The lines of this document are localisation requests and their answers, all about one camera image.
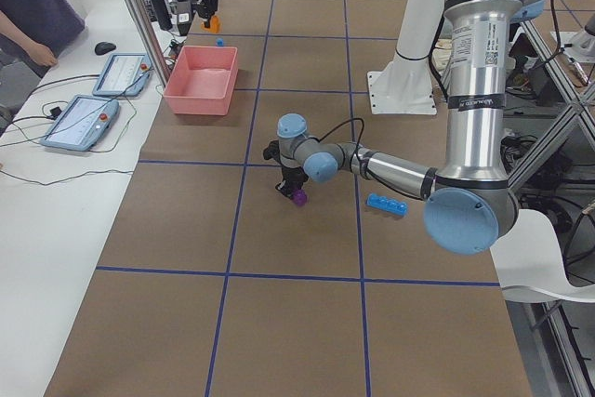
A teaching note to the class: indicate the purple block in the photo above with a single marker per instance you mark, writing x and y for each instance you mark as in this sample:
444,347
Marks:
299,198

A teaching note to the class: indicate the orange block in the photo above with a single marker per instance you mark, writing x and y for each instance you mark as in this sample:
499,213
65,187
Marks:
212,22

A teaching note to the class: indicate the pink plastic box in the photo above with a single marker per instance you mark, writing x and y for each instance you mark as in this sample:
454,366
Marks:
203,80

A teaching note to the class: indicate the bystander hand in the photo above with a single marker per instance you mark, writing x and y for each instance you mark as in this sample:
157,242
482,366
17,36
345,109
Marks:
40,54

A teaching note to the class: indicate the long blue stud block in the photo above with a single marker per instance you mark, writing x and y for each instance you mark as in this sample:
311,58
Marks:
386,204

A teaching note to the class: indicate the upper teach pendant tablet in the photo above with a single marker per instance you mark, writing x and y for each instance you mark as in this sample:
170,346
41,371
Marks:
124,74

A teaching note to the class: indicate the teach pendant tablet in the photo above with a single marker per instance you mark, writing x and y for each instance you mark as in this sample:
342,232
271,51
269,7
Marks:
81,124
124,74

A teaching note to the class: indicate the black computer mouse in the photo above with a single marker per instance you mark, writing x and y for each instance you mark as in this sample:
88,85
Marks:
103,48

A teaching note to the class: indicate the lower teach pendant tablet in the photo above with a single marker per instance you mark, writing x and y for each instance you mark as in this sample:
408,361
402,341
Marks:
81,124

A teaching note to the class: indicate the aluminium frame post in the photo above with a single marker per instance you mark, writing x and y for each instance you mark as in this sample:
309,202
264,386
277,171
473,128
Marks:
149,39

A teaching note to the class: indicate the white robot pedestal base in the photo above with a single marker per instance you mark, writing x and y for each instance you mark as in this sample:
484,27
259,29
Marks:
404,86

